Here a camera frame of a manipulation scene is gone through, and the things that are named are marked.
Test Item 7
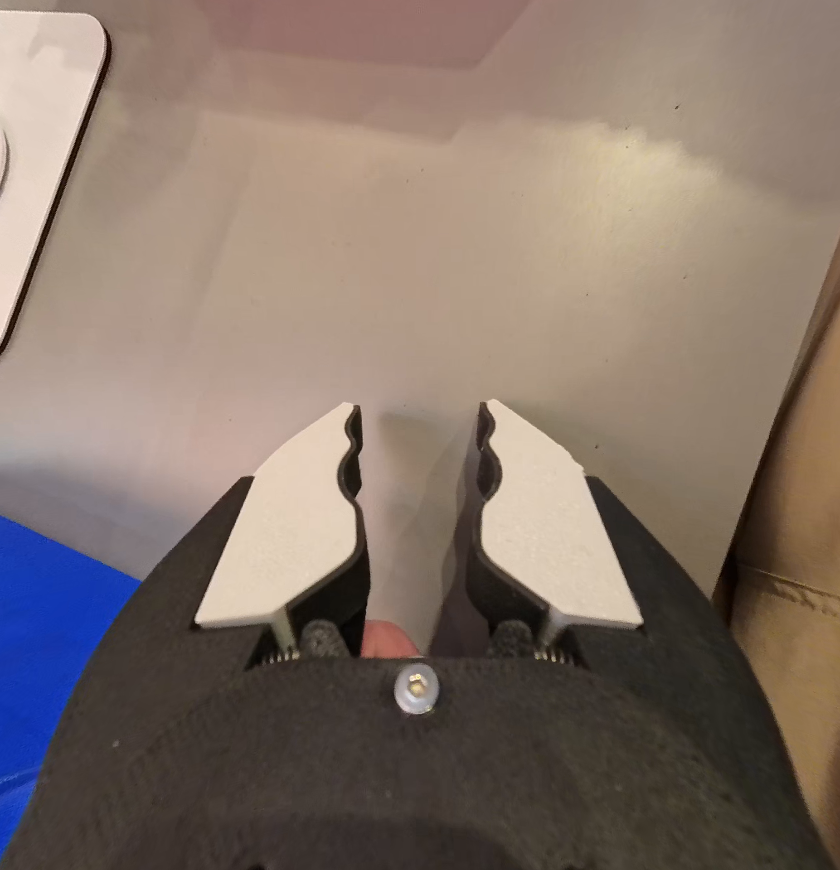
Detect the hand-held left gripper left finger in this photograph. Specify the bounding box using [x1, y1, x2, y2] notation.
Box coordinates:
[194, 402, 372, 659]

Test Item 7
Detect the blue plastic bin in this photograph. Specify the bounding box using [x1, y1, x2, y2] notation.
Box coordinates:
[0, 506, 145, 870]

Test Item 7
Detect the person's left hand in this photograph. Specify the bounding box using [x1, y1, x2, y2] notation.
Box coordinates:
[360, 620, 421, 659]

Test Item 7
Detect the brown cardboard box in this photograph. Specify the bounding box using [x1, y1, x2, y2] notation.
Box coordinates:
[711, 200, 840, 870]

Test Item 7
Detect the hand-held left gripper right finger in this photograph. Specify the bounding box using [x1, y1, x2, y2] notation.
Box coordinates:
[430, 400, 644, 659]

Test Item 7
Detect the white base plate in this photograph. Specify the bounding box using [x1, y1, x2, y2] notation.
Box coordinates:
[0, 12, 111, 368]

